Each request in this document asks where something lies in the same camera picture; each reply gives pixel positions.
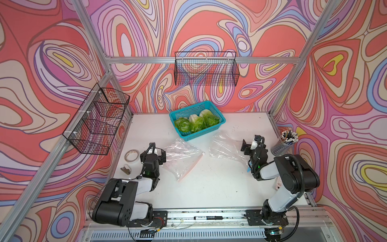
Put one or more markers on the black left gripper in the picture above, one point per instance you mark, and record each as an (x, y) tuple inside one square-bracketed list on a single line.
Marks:
[(161, 159)]

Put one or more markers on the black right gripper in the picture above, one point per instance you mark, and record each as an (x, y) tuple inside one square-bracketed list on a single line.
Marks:
[(247, 147)]

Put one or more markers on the zip bag with pink slider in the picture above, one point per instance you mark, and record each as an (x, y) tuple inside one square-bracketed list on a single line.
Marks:
[(181, 158)]

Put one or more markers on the zip bag with blue slider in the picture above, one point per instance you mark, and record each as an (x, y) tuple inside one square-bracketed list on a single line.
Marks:
[(224, 147)]

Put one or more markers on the chinese cabbage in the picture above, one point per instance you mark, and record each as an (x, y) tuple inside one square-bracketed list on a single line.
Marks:
[(197, 123), (209, 118)]

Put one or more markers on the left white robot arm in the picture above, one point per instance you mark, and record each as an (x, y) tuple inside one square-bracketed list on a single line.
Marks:
[(117, 204)]

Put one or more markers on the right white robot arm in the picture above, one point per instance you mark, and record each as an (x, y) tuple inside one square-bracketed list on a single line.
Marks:
[(297, 177)]

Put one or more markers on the white tape roll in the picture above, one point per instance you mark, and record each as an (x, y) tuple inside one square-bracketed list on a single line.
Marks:
[(132, 156)]

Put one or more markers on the small brown clip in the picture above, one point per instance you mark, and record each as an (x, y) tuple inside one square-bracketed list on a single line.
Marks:
[(126, 169)]

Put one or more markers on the clear cup of pencils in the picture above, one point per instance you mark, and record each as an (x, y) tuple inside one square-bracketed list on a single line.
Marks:
[(286, 141)]

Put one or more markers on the pink card sheet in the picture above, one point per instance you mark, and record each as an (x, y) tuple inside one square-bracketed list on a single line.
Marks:
[(279, 183)]

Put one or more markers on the teal plastic basket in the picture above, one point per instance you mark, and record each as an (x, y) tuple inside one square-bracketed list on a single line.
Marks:
[(195, 110)]

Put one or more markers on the left black wire basket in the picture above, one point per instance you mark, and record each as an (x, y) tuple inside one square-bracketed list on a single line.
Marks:
[(100, 116)]

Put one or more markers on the black wire basket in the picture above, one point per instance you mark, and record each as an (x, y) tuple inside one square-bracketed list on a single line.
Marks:
[(206, 68), (100, 116)]

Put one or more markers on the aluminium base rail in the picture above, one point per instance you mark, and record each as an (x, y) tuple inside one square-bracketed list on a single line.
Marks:
[(241, 224)]

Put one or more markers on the back black wire basket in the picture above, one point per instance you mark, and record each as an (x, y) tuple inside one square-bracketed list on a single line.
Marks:
[(206, 68)]

